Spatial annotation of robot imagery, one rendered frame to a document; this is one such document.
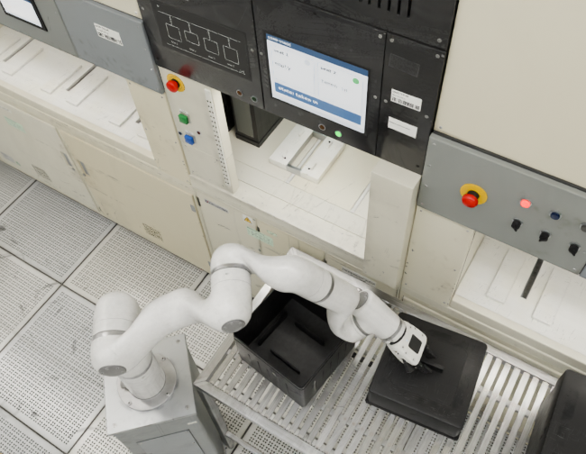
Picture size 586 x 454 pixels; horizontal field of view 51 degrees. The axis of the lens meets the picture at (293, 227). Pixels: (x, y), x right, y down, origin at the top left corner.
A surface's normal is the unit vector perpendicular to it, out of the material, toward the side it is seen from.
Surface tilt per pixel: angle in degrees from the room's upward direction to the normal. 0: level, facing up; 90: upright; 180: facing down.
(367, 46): 90
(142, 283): 0
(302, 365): 0
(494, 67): 90
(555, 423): 0
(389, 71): 90
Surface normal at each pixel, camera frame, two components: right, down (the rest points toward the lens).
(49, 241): -0.05, -0.56
